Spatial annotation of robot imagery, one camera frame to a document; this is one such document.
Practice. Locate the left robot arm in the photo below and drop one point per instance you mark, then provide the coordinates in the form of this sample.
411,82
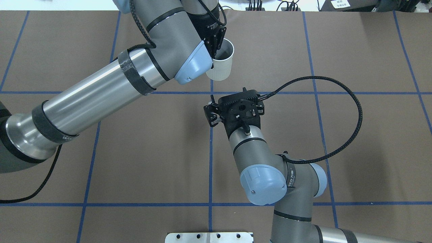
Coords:
182,37

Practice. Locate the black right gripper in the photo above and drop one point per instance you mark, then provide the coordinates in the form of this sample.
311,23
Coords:
212,115

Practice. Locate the white HOME mug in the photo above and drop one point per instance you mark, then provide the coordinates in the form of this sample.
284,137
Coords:
223,61

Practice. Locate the black cable plugs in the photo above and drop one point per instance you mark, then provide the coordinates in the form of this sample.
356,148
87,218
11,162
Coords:
255,5

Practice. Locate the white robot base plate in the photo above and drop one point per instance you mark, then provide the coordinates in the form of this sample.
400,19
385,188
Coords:
210,237

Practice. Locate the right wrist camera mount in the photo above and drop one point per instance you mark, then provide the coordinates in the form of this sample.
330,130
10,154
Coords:
226,102

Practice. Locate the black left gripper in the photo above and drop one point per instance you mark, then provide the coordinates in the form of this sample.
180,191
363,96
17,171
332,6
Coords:
206,24

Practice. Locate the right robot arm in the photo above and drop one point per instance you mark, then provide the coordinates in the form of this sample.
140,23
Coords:
280,182

